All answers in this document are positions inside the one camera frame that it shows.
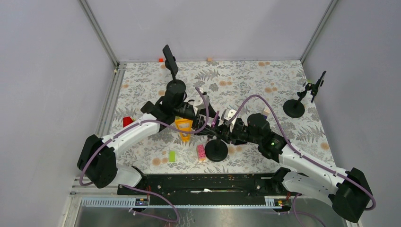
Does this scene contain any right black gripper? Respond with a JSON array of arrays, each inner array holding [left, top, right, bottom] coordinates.
[[213, 120, 261, 145]]

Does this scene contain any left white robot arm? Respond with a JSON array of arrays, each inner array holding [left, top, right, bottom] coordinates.
[[77, 79, 216, 194]]

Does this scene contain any red yellow toy truck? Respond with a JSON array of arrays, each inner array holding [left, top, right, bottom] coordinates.
[[122, 116, 135, 128]]

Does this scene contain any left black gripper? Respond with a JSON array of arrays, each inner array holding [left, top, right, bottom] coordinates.
[[174, 103, 219, 135]]

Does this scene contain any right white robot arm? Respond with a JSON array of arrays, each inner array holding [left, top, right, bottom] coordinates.
[[204, 113, 372, 223]]

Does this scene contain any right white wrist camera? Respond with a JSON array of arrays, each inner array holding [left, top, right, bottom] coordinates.
[[222, 109, 237, 126]]

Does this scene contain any back left pole stand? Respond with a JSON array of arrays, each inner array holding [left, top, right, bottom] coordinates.
[[168, 71, 185, 85]]

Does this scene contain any black pole stand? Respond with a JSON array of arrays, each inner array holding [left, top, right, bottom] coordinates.
[[283, 83, 313, 118], [204, 139, 228, 162]]

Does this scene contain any orange triangular plastic frame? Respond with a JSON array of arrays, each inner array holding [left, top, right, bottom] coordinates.
[[174, 119, 192, 142]]

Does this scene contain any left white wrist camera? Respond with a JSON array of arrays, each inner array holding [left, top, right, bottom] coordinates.
[[192, 92, 209, 116]]

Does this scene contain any floral patterned table mat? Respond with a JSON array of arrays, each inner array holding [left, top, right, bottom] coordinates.
[[110, 61, 334, 174]]

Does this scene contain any pink studded toy brick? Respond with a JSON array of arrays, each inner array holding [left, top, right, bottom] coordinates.
[[196, 144, 207, 161]]

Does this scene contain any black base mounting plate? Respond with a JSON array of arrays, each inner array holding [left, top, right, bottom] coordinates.
[[117, 173, 296, 206]]

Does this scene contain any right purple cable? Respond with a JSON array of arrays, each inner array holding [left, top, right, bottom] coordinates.
[[227, 95, 377, 227]]

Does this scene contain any small green block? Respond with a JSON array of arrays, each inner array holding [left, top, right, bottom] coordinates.
[[169, 151, 176, 163]]

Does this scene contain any stacked coloured cube tower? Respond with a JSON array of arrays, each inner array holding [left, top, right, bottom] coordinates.
[[262, 107, 271, 117]]

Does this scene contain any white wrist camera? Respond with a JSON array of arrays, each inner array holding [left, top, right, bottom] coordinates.
[[222, 109, 237, 126], [192, 92, 209, 116]]

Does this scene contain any black phone on back stand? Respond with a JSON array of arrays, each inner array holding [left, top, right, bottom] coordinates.
[[162, 44, 179, 77]]

